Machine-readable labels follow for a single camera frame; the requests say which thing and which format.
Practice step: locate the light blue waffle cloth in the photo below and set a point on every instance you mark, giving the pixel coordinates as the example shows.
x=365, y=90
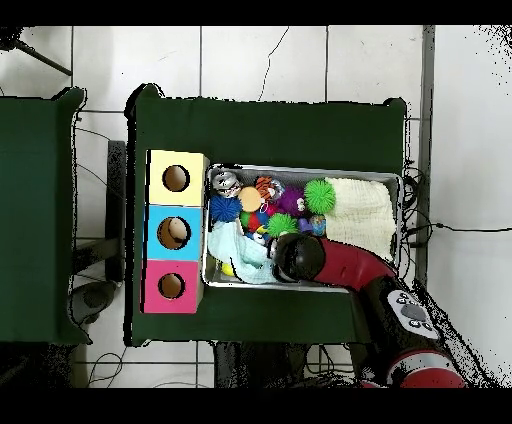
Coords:
x=232, y=248

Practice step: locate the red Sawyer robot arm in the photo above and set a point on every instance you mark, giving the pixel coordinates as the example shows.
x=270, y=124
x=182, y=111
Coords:
x=352, y=264

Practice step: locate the wooden box with three holes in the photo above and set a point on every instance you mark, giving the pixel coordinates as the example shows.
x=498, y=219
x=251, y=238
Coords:
x=192, y=248

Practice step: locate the orange round sponge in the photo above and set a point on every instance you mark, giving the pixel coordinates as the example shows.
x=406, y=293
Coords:
x=250, y=199

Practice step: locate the tiger plush toy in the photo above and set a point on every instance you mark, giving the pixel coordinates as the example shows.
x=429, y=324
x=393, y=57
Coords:
x=264, y=187

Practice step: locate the green spiky toy with eyes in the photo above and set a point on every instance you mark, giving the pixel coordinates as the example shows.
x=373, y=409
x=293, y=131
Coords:
x=281, y=224

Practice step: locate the blue spiky rubber ball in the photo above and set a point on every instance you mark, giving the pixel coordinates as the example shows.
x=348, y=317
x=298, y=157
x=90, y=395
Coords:
x=225, y=208

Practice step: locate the purple spiky toy with eyes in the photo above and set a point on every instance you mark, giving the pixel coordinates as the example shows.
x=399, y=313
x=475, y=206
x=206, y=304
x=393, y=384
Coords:
x=290, y=200

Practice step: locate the crushed silver drink can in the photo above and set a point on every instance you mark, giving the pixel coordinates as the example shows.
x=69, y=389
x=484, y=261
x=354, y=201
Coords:
x=226, y=183

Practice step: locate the yellow ball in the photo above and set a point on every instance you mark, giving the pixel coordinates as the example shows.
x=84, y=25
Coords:
x=227, y=270

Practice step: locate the green spiky rubber ball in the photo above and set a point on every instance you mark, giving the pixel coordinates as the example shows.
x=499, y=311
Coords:
x=320, y=196

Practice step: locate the dark green table cloth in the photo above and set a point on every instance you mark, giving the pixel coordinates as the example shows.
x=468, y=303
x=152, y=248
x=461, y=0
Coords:
x=272, y=132

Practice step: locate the cream waffle cloth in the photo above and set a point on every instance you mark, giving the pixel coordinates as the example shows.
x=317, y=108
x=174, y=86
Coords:
x=360, y=208

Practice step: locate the black stand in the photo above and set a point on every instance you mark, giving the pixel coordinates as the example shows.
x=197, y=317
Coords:
x=116, y=200

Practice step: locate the grey round base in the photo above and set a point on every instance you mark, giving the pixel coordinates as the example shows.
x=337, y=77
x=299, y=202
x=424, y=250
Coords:
x=94, y=298

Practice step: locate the dark green side table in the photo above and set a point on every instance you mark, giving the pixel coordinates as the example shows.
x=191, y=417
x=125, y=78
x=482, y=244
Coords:
x=36, y=200

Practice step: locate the black tripod leg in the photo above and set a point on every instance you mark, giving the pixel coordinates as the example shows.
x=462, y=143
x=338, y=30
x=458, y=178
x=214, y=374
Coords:
x=8, y=40

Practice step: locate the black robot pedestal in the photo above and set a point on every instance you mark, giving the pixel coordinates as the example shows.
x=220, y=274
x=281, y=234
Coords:
x=256, y=364

